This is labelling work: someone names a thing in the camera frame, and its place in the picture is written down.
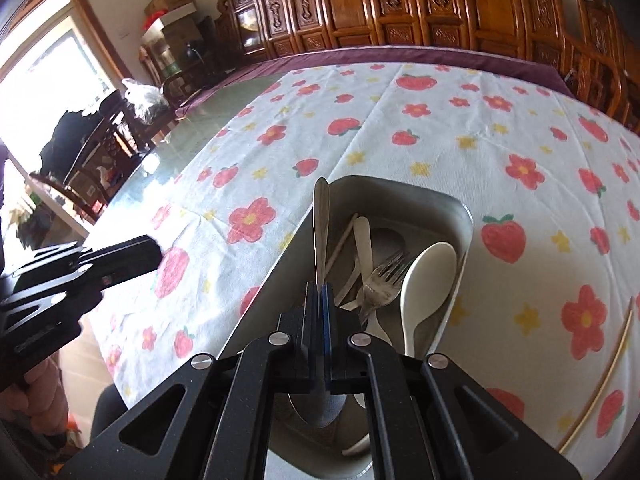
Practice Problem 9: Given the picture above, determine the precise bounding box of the window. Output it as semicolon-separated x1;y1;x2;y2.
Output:
0;0;133;171

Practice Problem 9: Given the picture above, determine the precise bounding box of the long carved wooden bench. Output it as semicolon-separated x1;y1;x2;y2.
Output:
310;0;571;61

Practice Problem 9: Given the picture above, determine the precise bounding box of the clear plastic bag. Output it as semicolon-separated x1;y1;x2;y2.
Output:
121;77;173;125

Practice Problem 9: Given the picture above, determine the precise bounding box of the carved wooden bench with glass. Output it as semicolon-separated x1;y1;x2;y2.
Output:
215;0;321;63

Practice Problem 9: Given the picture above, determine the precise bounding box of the dark cloth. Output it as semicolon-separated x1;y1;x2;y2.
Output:
40;109;103;173

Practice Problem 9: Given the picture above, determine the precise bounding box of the metal spoon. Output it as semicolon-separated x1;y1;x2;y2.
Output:
289;177;347;429

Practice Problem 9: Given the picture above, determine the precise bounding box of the wooden chopstick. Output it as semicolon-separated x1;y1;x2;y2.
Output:
322;212;360;281
556;310;633;453

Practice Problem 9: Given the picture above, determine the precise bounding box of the short carved wooden bench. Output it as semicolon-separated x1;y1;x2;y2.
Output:
575;0;640;133

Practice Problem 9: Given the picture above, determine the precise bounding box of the person's left hand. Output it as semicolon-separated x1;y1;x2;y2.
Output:
0;357;70;461

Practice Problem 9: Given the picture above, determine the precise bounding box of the metal fork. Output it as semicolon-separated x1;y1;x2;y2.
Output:
357;251;418;328

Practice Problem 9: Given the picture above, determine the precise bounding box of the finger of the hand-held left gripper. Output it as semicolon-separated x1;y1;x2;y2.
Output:
0;280;106;328
12;236;163;291

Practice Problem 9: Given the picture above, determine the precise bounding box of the purple tablecloth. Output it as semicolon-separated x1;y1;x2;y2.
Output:
172;46;576;111

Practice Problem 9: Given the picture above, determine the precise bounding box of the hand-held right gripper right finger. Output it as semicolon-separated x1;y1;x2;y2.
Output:
324;284;583;480

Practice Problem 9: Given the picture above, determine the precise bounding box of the strawberry print tablecloth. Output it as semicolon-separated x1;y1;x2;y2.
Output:
85;60;640;466

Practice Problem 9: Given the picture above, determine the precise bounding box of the wooden dining chair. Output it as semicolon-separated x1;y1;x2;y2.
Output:
27;87;161;226

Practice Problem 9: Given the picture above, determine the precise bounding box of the metal tray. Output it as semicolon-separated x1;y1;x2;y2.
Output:
215;175;475;480

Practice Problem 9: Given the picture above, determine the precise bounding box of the wooden armchair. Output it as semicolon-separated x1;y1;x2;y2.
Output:
562;35;626;118

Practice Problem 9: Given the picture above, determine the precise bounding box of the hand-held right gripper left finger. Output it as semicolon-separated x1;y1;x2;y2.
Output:
57;282;323;480

